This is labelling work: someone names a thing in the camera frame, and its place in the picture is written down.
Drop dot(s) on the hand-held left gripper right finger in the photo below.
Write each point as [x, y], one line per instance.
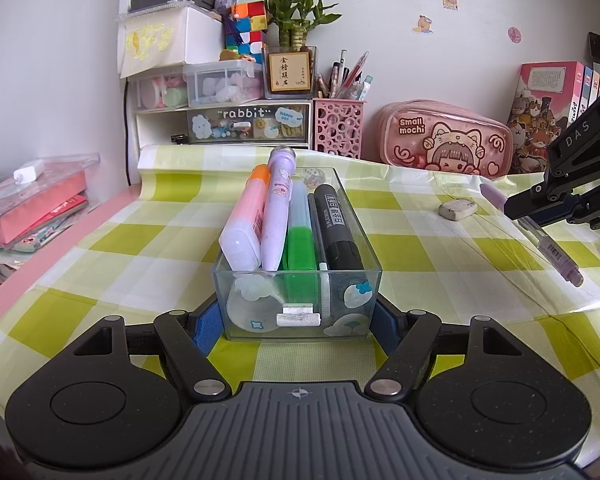
[385, 331]

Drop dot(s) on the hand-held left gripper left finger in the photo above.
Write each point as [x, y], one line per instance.
[207, 331]

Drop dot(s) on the slim purple gel pen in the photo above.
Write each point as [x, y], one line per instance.
[555, 255]

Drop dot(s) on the clear plastic box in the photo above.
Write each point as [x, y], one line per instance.
[342, 280]

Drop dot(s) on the grey white eraser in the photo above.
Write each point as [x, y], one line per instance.
[457, 209]

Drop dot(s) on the black marker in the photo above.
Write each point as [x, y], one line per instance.
[337, 230]

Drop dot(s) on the orange pink highlighter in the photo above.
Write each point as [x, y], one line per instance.
[242, 220]

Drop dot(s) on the green marker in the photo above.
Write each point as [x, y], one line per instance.
[300, 250]

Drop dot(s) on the purple dome-top pen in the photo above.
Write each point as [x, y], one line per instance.
[277, 205]

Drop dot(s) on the illustrated paperback book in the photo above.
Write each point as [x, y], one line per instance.
[599, 82]
[587, 85]

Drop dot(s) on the pink book slipcase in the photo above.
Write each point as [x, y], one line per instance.
[540, 90]

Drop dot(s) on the pink cartoon pencil case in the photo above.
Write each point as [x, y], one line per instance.
[445, 145]

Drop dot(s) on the green checked tablecloth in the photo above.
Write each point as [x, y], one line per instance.
[130, 240]

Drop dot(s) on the pink perforated pen holder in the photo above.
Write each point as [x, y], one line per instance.
[337, 127]

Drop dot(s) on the stack of pink books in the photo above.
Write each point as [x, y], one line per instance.
[40, 205]

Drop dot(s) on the white drawer organizer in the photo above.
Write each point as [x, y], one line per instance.
[155, 125]

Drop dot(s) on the clear acrylic tray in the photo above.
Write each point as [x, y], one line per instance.
[70, 165]

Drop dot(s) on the bunch of pens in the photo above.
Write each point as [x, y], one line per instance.
[345, 80]

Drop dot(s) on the white charger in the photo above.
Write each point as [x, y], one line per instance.
[30, 170]

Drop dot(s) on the small clear storage box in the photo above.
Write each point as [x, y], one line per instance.
[160, 90]

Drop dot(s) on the clear lidded storage box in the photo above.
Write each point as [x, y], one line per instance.
[225, 85]

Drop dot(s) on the bamboo plant in glass pot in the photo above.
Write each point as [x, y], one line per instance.
[290, 75]

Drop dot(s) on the small figurine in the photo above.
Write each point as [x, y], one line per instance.
[236, 55]

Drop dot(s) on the white box with yellow pattern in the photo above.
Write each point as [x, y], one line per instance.
[180, 35]

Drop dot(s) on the colourful puzzle cube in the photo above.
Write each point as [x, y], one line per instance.
[247, 25]

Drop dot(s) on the round pink wall sticker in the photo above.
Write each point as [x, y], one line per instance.
[514, 34]

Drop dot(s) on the yellow pink wall sticker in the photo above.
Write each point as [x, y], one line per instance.
[450, 0]

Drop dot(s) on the brown animal wall sticker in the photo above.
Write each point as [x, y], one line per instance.
[424, 25]

